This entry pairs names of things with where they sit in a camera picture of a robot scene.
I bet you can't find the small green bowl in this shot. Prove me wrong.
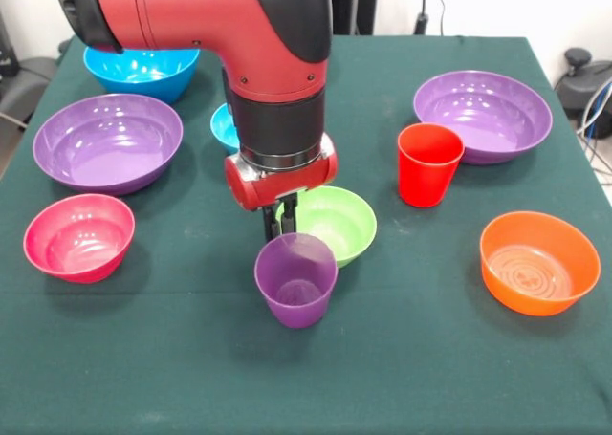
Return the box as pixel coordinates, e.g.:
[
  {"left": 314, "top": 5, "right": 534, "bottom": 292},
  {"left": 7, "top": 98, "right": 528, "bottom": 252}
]
[{"left": 274, "top": 185, "right": 379, "bottom": 270}]

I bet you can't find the grey cable bundle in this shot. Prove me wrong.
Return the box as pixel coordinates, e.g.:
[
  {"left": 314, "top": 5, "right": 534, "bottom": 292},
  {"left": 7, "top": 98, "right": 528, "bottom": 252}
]
[{"left": 576, "top": 78, "right": 612, "bottom": 187}]

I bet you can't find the purple cup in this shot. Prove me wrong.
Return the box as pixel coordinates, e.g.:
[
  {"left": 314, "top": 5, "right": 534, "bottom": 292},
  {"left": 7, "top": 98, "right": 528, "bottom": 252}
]
[{"left": 253, "top": 231, "right": 339, "bottom": 330}]

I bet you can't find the black grey machine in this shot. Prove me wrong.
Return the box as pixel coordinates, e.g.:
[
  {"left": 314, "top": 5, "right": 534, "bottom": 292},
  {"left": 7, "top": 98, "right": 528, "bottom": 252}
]
[{"left": 554, "top": 47, "right": 612, "bottom": 120}]

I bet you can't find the wide purple bowl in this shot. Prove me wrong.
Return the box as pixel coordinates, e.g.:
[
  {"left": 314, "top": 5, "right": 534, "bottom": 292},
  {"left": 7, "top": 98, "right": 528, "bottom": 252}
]
[
  {"left": 412, "top": 70, "right": 555, "bottom": 166},
  {"left": 32, "top": 93, "right": 185, "bottom": 197}
]

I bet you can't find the small blue bowl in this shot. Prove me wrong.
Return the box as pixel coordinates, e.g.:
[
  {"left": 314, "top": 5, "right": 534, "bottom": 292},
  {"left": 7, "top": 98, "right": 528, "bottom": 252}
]
[{"left": 209, "top": 102, "right": 240, "bottom": 155}]

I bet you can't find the black office chair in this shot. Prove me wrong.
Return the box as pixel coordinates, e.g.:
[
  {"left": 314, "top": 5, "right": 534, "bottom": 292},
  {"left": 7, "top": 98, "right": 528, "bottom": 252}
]
[{"left": 0, "top": 56, "right": 61, "bottom": 120}]

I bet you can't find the red cup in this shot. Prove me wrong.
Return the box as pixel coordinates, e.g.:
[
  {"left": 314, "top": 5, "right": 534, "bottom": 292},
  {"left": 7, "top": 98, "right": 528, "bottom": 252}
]
[{"left": 397, "top": 122, "right": 466, "bottom": 209}]

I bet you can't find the white cable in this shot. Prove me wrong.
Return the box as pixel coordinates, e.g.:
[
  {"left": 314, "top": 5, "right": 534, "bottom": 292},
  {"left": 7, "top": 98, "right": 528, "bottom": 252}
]
[{"left": 0, "top": 112, "right": 30, "bottom": 130}]

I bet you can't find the dark green tablecloth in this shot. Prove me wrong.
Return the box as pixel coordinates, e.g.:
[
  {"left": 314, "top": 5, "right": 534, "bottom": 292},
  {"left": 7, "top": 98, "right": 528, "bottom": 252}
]
[{"left": 0, "top": 32, "right": 612, "bottom": 435}]

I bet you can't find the orange bowl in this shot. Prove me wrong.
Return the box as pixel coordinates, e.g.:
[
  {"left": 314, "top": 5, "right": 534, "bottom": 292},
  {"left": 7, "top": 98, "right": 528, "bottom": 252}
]
[{"left": 479, "top": 210, "right": 602, "bottom": 317}]

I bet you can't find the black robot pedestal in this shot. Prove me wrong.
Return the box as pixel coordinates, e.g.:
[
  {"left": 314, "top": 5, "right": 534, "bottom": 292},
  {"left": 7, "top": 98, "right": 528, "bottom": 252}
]
[{"left": 329, "top": 0, "right": 379, "bottom": 35}]

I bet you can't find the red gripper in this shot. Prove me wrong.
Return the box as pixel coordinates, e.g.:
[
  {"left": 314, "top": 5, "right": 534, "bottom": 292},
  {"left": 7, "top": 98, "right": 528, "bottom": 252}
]
[{"left": 224, "top": 133, "right": 339, "bottom": 244}]

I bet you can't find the pink bowl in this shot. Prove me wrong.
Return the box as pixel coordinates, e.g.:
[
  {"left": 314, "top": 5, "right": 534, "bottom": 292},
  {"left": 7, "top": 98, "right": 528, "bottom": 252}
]
[{"left": 22, "top": 193, "right": 137, "bottom": 284}]

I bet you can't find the large blue bowl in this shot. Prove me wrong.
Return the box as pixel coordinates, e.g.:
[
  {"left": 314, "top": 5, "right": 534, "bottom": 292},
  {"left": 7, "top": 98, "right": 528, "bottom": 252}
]
[{"left": 82, "top": 46, "right": 202, "bottom": 105}]

